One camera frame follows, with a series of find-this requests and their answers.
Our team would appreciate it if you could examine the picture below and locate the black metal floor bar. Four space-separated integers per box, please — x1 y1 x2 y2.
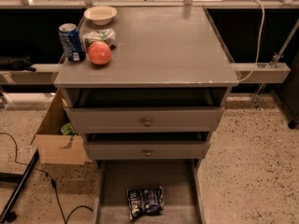
0 151 39 224

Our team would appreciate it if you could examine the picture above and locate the blue soda can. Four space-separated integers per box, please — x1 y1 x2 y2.
59 23 86 62

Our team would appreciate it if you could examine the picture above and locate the grey top drawer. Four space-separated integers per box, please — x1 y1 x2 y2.
62 88 226 134

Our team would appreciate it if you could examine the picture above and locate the cardboard box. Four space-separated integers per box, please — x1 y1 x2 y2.
36 91 86 165

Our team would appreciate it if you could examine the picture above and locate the grey bottom drawer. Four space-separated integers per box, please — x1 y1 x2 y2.
92 160 206 224

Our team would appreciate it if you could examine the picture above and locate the black floor cable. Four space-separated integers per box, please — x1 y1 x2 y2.
0 132 94 224

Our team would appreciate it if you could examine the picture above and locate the white bowl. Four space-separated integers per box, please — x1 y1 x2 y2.
84 6 118 25

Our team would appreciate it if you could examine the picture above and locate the white hanging cable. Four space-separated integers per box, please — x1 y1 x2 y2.
237 0 265 83

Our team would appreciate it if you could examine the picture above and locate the grey middle drawer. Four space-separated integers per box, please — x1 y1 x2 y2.
83 132 209 160

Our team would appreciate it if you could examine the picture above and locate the blue chip bag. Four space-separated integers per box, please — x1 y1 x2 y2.
127 187 164 219

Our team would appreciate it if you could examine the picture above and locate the green packet in box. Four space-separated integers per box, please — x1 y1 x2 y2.
61 122 76 136

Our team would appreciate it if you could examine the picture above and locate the grey drawer cabinet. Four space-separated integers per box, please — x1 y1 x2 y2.
51 5 240 170

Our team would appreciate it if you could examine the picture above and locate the black object on rail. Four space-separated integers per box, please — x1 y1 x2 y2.
0 56 36 72

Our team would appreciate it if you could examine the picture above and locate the grey drawer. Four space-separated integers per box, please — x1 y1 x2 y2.
92 160 206 224
62 88 226 134
83 132 209 160

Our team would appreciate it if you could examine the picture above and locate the red apple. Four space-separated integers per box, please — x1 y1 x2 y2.
88 41 111 65

